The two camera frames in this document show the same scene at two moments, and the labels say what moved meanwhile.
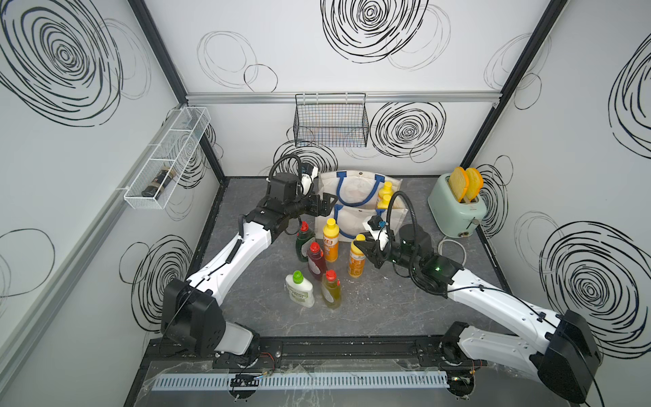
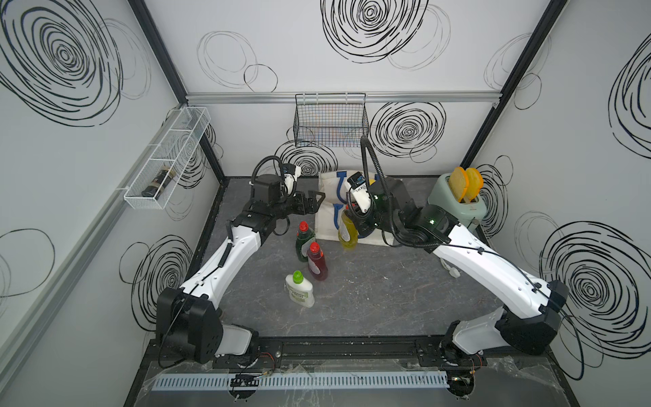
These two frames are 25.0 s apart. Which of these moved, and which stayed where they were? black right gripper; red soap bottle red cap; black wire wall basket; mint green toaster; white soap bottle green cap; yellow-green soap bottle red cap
Moved: black right gripper; yellow-green soap bottle red cap
Stayed: red soap bottle red cap; black wire wall basket; mint green toaster; white soap bottle green cap
